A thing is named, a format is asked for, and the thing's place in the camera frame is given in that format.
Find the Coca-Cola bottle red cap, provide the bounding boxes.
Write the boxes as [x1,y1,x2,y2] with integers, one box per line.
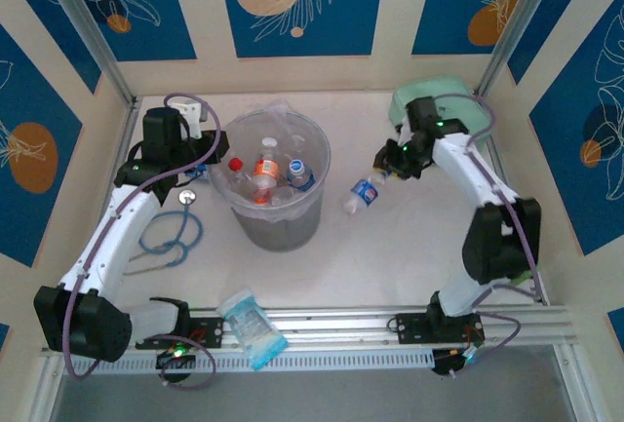
[227,156,254,199]

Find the Pepsi bottle blue cap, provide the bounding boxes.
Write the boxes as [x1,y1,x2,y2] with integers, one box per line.
[342,172,389,216]

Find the orange label plastic bottle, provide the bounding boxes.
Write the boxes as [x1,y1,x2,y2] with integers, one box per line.
[251,158,282,207]

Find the blue label bottle white cap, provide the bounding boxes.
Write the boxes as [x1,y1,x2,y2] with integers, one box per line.
[285,157,317,193]

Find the grey trash bin with liner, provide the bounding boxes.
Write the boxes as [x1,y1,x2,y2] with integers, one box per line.
[209,108,332,252]

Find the clear plastic bin liner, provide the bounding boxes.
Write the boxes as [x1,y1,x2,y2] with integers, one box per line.
[209,98,332,223]

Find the small blue white box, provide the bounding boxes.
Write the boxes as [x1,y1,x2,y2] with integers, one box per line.
[183,164,212,184]

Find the mint green zip case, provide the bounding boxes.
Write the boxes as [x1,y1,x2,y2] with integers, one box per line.
[388,75,493,160]

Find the blue stethoscope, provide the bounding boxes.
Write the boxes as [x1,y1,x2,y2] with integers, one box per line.
[121,189,205,277]

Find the blue wet wipes packet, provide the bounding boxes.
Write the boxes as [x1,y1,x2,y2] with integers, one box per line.
[215,287,289,372]

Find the black right controller board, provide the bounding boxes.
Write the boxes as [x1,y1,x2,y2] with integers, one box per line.
[431,346,484,377]

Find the black controller board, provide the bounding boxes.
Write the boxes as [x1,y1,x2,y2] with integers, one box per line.
[154,347,197,370]
[431,346,484,377]

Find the black left controller board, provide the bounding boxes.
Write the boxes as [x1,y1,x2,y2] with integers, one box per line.
[154,347,197,370]

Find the aluminium table side rail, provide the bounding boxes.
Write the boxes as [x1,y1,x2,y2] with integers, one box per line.
[114,98,143,184]
[485,138,552,306]

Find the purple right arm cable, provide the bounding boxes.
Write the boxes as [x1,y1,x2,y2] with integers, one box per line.
[433,93,543,377]

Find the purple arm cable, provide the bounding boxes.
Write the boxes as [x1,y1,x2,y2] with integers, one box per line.
[62,93,221,380]
[433,93,543,377]

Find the aluminium frame post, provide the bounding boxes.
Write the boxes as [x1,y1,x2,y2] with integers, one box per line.
[473,0,569,97]
[36,0,138,107]

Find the aluminium front rail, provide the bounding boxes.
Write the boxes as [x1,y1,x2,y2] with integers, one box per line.
[41,304,579,348]

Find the white slotted cable duct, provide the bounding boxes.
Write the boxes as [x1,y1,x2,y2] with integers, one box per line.
[72,347,435,375]

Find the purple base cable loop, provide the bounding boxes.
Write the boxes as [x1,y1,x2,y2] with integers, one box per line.
[159,333,218,391]

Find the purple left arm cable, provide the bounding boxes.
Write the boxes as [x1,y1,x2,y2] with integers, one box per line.
[62,93,221,380]

